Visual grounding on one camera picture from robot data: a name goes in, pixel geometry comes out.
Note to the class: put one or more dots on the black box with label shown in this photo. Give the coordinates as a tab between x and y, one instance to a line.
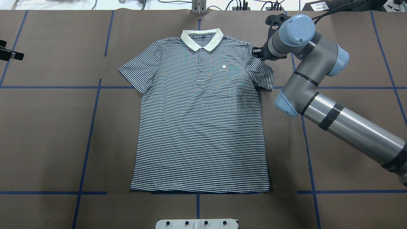
324	5

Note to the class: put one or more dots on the aluminium frame post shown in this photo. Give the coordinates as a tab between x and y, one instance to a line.
198	7

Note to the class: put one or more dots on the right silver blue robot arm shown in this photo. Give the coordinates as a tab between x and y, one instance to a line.
303	94

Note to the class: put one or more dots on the white camera pole base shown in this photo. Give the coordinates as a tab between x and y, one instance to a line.
197	224

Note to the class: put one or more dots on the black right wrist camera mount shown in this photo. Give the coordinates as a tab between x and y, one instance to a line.
275	22

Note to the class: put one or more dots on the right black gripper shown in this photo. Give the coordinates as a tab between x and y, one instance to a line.
264	54

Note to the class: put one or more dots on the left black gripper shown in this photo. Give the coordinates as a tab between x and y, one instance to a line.
10	54

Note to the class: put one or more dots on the striped polo shirt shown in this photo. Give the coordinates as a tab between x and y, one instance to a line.
200	126

